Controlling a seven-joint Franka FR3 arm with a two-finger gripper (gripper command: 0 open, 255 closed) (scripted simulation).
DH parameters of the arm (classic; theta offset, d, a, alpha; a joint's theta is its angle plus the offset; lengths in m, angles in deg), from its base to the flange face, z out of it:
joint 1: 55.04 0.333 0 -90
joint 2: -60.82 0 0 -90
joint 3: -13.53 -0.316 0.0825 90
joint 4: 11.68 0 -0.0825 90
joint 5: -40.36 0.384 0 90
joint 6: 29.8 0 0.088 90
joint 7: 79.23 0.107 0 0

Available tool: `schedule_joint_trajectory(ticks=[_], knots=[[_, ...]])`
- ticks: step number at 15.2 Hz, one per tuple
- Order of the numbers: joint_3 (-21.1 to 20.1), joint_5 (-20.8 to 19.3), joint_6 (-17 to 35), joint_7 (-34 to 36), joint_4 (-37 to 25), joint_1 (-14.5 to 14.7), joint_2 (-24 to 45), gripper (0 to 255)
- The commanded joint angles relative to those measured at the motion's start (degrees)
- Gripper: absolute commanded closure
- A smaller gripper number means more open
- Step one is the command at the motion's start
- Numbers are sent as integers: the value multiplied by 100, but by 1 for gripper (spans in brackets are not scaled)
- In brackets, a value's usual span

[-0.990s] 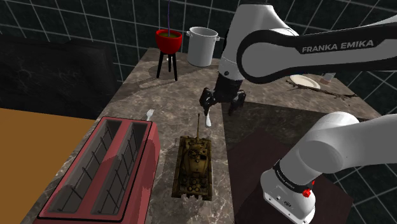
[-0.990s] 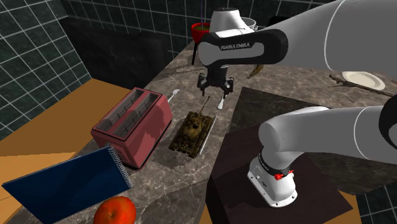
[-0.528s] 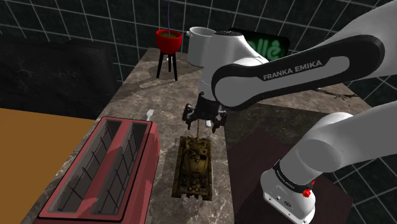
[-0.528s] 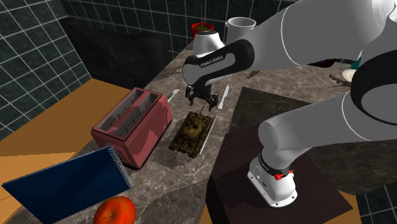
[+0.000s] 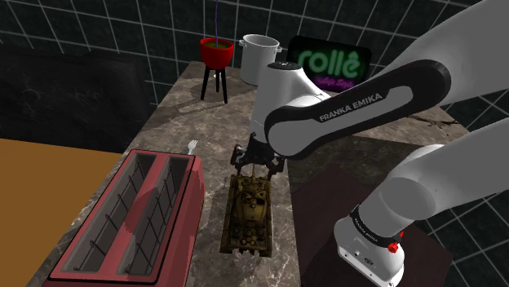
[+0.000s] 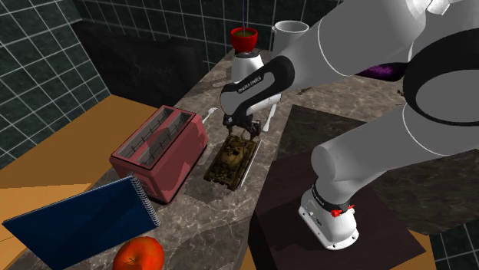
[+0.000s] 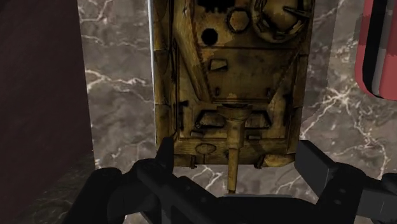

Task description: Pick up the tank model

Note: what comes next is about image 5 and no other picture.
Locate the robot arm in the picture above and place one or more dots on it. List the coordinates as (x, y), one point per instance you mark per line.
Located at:
(397, 103)

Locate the red planter on black legs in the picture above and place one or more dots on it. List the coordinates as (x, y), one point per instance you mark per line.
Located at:
(216, 53)

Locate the red two-slot toaster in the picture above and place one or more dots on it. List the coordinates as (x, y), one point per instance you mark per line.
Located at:
(131, 222)

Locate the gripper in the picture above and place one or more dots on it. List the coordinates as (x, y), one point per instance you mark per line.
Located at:
(260, 152)

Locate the black neon sign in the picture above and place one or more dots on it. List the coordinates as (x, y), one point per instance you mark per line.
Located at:
(332, 63)

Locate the olive toy tank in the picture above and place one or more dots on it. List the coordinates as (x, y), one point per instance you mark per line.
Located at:
(248, 214)

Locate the silver fork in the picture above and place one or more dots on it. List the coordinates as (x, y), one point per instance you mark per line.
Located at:
(191, 146)

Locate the grey stock pot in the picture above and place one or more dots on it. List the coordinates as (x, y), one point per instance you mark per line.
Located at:
(258, 59)

